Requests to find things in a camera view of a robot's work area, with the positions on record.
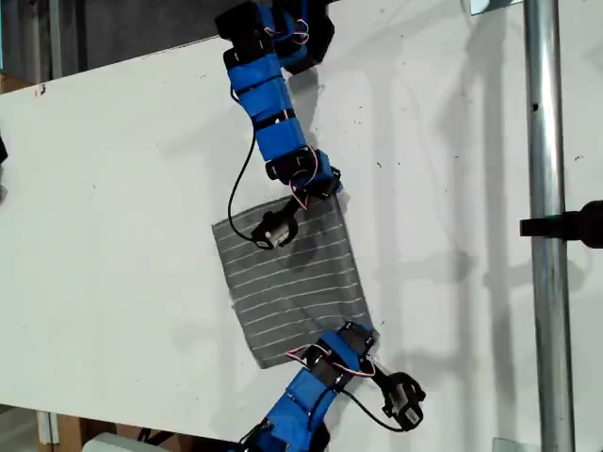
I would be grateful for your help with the black object at table edge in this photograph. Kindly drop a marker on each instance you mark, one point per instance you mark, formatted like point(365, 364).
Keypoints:
point(2, 150)

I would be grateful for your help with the black camera stalk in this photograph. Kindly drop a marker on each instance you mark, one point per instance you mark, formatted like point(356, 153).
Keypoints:
point(382, 371)
point(292, 207)

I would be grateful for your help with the grey white-striped towel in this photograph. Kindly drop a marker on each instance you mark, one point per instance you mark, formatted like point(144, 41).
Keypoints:
point(282, 282)

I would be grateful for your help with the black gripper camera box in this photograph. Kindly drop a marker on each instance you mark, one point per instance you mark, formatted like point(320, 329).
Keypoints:
point(404, 400)
point(273, 230)

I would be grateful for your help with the black clamp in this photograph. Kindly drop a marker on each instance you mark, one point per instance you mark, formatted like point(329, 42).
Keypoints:
point(560, 226)

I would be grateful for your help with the steel post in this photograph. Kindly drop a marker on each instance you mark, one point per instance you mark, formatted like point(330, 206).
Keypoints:
point(546, 235)

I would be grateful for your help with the white box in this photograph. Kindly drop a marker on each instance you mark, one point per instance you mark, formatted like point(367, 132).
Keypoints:
point(113, 443)

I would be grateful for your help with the brown cardboard box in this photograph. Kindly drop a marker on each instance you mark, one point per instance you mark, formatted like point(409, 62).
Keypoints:
point(122, 431)

